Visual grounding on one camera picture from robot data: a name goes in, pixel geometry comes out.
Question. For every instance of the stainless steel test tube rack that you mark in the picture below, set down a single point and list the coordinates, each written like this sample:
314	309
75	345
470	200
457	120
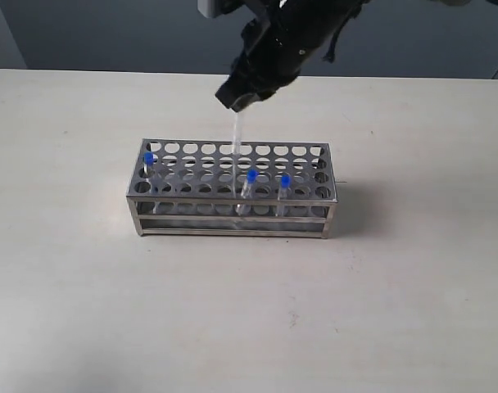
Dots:
199	185

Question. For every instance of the blue-capped tube back row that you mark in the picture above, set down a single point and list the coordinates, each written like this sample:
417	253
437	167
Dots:
237	133

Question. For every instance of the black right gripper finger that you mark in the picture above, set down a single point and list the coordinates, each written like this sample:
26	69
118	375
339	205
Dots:
244	96
224	93

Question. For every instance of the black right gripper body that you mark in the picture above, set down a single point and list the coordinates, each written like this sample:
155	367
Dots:
276	47

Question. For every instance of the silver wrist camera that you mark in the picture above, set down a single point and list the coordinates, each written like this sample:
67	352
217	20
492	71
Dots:
214	8

